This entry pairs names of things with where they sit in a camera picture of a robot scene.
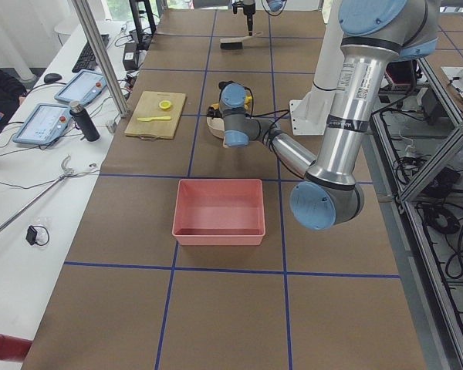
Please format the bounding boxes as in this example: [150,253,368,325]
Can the black water bottle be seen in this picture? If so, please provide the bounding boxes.
[69,100,100,142]

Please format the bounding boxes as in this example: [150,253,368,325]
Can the black computer keyboard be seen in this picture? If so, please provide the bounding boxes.
[71,42,98,73]

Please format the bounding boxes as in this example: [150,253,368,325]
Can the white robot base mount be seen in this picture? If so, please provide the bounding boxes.
[289,96,329,136]

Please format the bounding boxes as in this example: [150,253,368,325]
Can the yellow toy corn cob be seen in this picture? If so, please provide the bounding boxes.
[244,96,252,108]

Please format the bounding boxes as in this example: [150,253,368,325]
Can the teach pendant tablet near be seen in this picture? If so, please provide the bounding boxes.
[12,103,72,146]

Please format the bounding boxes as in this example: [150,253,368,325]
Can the teach pendant tablet far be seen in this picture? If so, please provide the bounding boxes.
[54,69,106,106]

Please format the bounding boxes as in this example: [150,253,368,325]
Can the red cylinder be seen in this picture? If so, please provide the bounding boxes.
[0,334,32,362]

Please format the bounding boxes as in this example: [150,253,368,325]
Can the black computer mouse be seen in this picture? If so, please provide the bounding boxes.
[43,72,63,84]

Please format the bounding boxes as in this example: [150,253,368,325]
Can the beige hand brush black bristles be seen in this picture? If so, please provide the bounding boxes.
[220,32,262,50]

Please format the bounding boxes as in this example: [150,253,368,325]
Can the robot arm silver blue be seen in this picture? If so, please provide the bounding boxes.
[219,1,441,230]
[231,0,286,36]

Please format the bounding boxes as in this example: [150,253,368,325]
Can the pink plastic bin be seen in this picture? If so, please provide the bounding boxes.
[172,179,265,246]

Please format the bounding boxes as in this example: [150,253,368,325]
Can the teach pendant tablet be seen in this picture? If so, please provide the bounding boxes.
[12,103,72,146]
[54,69,106,106]

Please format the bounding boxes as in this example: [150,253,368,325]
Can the black power adapter box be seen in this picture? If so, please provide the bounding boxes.
[123,42,140,71]

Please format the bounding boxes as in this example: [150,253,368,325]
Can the metal reacher grabber tool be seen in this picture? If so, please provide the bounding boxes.
[0,154,76,245]

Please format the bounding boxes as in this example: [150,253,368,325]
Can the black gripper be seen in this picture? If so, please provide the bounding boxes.
[232,0,255,36]
[206,103,223,119]

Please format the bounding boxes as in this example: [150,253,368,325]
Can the beige plastic dustpan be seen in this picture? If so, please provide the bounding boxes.
[206,117,228,148]

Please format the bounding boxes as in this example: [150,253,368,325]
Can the yellow plastic toy knife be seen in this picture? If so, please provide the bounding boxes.
[137,116,172,123]

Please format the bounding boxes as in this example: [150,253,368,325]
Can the aluminium frame post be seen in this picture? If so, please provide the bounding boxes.
[72,0,130,118]

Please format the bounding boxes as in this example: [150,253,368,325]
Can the small black clip device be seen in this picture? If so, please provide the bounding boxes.
[25,225,38,245]

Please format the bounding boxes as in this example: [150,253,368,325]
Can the wooden cutting board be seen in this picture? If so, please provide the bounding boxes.
[124,91,186,140]

